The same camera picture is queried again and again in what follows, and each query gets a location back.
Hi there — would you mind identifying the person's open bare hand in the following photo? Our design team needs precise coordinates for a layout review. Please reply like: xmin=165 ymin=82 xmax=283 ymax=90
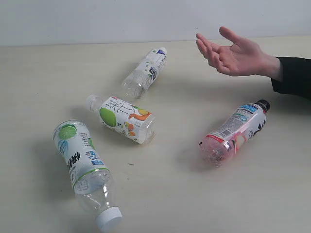
xmin=196 ymin=26 xmax=282 ymax=81

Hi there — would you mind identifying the pink bottle black cap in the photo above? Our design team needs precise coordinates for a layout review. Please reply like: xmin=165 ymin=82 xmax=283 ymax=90
xmin=199 ymin=100 xmax=270 ymax=167

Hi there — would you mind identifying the tea bottle camel label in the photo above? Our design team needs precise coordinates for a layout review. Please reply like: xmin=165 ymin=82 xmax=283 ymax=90
xmin=86 ymin=95 xmax=155 ymax=144

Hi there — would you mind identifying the lime label bottle white cap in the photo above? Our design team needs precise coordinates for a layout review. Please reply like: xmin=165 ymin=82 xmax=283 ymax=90
xmin=53 ymin=120 xmax=122 ymax=233

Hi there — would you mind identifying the black sleeved forearm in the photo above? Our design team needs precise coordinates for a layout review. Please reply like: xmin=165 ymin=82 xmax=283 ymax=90
xmin=271 ymin=57 xmax=311 ymax=100

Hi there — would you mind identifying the slim clear bottle white label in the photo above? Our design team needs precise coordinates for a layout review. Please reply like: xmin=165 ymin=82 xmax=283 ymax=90
xmin=122 ymin=47 xmax=167 ymax=99

